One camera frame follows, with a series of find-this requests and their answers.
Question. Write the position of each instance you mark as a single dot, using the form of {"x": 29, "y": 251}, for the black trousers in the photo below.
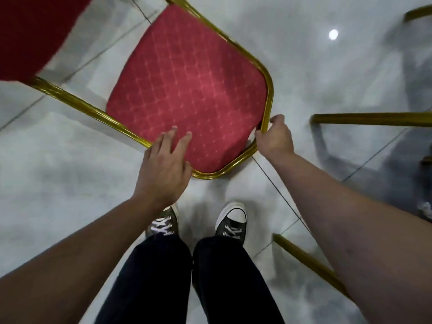
{"x": 152, "y": 283}

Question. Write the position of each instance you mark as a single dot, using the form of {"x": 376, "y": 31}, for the person's left hand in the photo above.
{"x": 163, "y": 172}

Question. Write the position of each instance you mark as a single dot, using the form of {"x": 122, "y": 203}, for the black white canvas sneaker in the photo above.
{"x": 233, "y": 220}
{"x": 165, "y": 222}

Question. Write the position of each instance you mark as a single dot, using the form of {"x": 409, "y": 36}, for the person's left forearm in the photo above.
{"x": 67, "y": 266}

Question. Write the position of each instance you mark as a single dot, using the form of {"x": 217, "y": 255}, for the person's right hand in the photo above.
{"x": 275, "y": 139}

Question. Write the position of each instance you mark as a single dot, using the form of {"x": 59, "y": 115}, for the person's right forearm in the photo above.
{"x": 364, "y": 239}

